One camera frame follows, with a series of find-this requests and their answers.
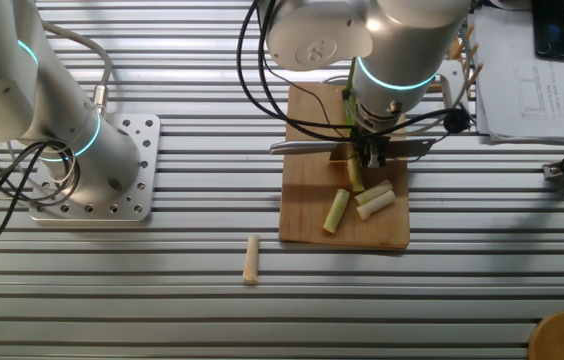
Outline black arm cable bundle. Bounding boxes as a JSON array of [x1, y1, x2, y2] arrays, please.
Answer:
[[235, 0, 472, 164]]

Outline white paper sheets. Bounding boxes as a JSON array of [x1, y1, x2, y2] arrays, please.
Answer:
[[466, 5, 564, 146]]

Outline wooden cutting board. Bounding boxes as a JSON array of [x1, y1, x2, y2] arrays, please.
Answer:
[[278, 82, 411, 250]]

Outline short white scallion piece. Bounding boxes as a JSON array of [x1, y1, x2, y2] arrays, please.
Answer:
[[355, 189, 398, 222]]

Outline long scallion with green top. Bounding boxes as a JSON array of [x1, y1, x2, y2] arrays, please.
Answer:
[[343, 57, 359, 127]]

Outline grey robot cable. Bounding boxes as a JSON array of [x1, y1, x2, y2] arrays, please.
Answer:
[[41, 20, 114, 117]]

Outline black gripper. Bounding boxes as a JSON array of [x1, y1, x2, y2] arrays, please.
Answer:
[[352, 128, 394, 170]]

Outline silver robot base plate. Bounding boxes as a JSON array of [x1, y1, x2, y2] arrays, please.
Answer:
[[29, 113, 162, 223]]

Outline black smartphone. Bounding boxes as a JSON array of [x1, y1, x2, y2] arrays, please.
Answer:
[[531, 0, 564, 61]]

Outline white scallion root end piece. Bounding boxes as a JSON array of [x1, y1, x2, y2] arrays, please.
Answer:
[[242, 234, 261, 285]]

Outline wooden knife rack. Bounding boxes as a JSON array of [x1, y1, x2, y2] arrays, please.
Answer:
[[426, 23, 484, 99]]

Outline steel cleaver knife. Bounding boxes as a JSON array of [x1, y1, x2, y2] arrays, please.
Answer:
[[268, 138, 437, 164]]

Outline black cables at robot base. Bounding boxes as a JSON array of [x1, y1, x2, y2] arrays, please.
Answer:
[[0, 141, 82, 261]]

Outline pale green scallion piece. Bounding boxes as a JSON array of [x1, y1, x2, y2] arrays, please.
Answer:
[[353, 178, 395, 206]]

